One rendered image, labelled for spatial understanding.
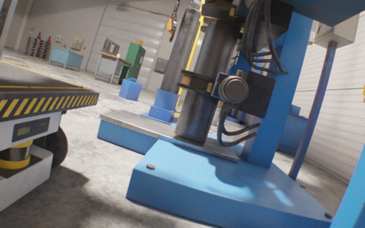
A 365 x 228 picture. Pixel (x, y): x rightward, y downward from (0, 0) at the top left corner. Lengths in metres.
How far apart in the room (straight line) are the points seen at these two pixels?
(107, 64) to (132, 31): 6.14
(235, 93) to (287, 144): 2.79
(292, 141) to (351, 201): 3.08
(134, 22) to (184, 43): 10.67
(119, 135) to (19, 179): 0.80
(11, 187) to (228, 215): 0.64
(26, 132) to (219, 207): 0.61
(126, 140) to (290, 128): 2.77
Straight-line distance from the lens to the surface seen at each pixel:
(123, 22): 13.45
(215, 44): 1.30
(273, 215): 0.82
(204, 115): 1.26
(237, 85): 0.83
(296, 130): 3.58
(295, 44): 1.44
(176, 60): 2.62
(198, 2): 2.89
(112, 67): 7.13
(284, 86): 1.37
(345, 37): 1.89
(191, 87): 1.10
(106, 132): 1.30
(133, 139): 1.24
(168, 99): 2.58
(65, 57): 8.90
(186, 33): 2.70
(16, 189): 0.58
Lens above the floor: 0.41
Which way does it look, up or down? 4 degrees down
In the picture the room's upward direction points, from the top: 17 degrees clockwise
